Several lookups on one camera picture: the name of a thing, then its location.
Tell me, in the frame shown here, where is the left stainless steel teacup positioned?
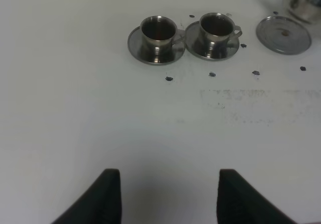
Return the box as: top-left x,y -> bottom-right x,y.
140,16 -> 185,56

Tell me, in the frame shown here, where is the stainless steel teapot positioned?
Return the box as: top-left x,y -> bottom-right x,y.
283,0 -> 320,24

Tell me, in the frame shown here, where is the right steel saucer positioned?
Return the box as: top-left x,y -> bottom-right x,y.
185,21 -> 240,61

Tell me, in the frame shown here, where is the stainless steel teacup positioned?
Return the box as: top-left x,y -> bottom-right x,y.
199,13 -> 242,50
140,16 -> 185,56

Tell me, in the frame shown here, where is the right stainless steel teacup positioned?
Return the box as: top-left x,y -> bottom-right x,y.
199,13 -> 242,50

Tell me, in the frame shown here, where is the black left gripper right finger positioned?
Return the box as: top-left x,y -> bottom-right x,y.
216,169 -> 295,223

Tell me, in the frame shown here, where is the steel teapot saucer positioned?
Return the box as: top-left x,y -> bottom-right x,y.
256,16 -> 312,55

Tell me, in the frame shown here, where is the left steel saucer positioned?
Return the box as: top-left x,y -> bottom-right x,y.
127,27 -> 186,65

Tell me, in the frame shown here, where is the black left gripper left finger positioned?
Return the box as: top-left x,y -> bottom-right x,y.
53,169 -> 122,223

